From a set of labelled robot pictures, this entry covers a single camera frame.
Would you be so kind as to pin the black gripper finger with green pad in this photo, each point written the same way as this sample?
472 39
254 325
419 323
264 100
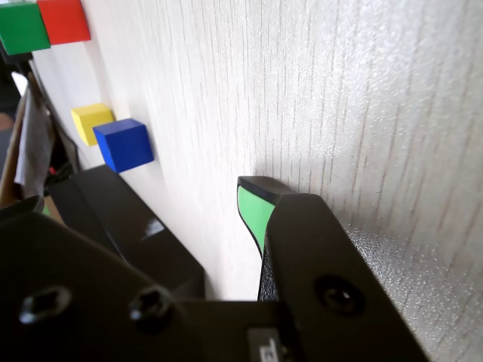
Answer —
68 271
313 256

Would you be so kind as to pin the green wooden cube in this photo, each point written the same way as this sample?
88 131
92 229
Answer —
22 28

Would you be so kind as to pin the blue wooden cube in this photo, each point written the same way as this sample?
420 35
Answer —
126 145

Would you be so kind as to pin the yellow wooden cube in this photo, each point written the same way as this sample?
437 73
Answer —
87 122

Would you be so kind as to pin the red wooden cube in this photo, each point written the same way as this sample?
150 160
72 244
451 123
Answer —
66 20

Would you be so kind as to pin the white crumpled cloth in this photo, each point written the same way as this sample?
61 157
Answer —
35 147

